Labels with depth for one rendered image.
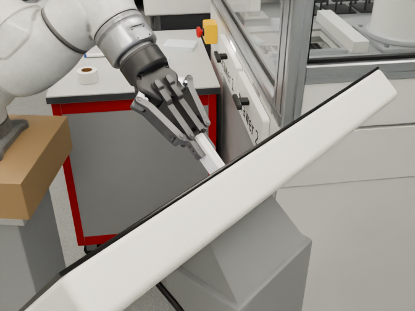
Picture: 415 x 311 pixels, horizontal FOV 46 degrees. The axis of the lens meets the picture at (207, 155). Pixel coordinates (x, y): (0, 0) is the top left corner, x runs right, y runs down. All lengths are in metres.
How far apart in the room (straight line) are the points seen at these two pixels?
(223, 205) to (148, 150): 1.36
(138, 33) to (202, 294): 0.42
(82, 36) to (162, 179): 1.09
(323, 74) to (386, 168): 0.30
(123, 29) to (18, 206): 0.50
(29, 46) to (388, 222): 0.92
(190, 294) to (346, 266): 0.80
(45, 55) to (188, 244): 0.53
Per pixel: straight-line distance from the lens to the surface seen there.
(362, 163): 1.16
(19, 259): 1.35
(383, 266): 1.42
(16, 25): 0.89
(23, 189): 1.11
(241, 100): 1.25
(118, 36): 0.80
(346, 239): 1.30
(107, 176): 1.86
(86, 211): 1.96
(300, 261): 0.66
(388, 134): 1.15
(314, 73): 1.00
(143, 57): 0.79
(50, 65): 0.88
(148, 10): 2.30
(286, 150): 0.52
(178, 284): 0.63
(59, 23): 0.85
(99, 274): 0.38
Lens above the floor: 1.46
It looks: 32 degrees down
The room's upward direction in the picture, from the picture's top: straight up
